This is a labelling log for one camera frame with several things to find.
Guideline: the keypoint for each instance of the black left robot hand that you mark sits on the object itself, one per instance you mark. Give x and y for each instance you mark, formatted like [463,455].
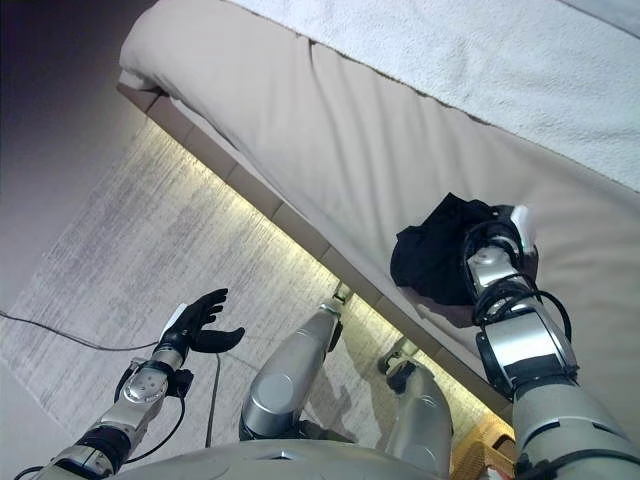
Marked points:
[195,320]

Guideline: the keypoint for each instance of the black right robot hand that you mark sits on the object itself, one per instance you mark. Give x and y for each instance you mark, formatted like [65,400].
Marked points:
[522,225]

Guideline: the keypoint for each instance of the black garment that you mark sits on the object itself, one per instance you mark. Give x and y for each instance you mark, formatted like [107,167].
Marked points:
[435,250]

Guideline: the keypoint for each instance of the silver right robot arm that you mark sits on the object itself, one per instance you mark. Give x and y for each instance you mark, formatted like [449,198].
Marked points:
[530,340]

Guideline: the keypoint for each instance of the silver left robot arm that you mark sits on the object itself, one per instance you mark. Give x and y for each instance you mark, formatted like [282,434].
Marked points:
[145,387]

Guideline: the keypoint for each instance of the woven beige laundry basket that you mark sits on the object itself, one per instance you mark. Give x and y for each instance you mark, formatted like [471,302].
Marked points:
[480,440]

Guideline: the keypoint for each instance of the grey patterned rug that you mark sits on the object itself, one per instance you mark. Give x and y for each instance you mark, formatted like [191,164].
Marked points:
[125,250]

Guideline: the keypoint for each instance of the white cloth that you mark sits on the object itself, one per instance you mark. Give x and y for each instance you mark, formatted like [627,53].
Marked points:
[305,227]

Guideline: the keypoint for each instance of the silver robot torso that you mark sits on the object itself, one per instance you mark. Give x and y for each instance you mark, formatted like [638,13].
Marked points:
[280,462]

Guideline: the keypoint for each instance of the white textured blanket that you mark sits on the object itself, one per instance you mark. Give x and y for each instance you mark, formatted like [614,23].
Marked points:
[475,60]

